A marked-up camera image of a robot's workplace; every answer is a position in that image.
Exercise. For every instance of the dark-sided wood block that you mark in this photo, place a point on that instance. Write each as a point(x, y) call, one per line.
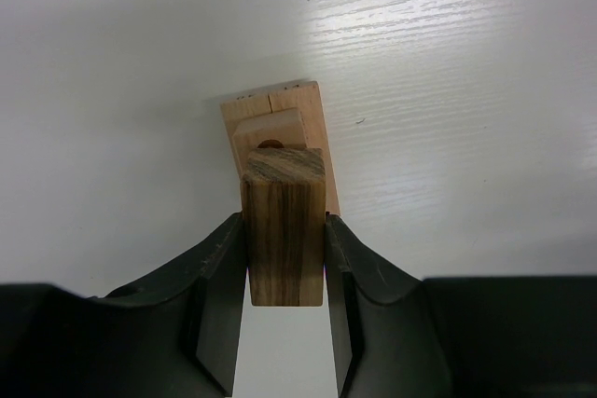
point(284, 212)

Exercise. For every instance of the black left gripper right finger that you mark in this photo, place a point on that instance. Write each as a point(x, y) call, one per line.
point(396, 336)

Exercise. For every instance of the wood cube with letter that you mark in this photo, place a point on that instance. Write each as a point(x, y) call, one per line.
point(283, 129)

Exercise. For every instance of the wood plank block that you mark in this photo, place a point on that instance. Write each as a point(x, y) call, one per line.
point(240, 109)

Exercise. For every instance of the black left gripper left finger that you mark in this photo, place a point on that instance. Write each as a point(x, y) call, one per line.
point(172, 333)

